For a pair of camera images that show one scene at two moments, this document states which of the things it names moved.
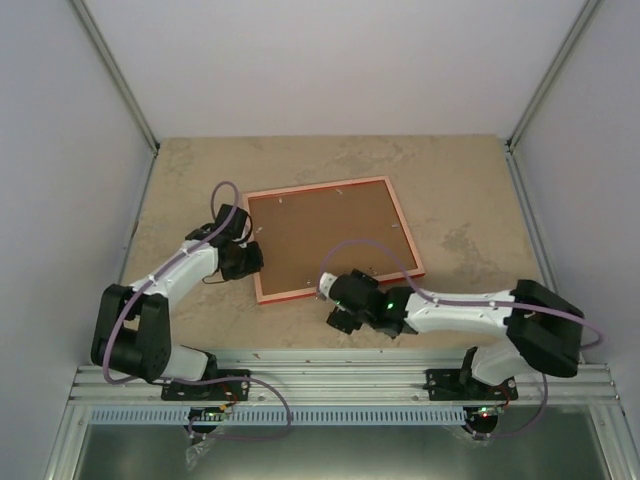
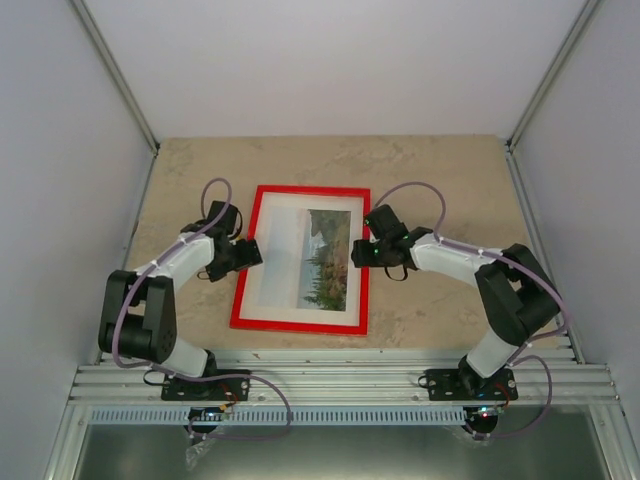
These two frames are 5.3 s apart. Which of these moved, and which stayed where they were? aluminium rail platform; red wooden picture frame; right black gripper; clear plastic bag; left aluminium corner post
Moved: red wooden picture frame; right black gripper
Stayed: clear plastic bag; aluminium rail platform; left aluminium corner post
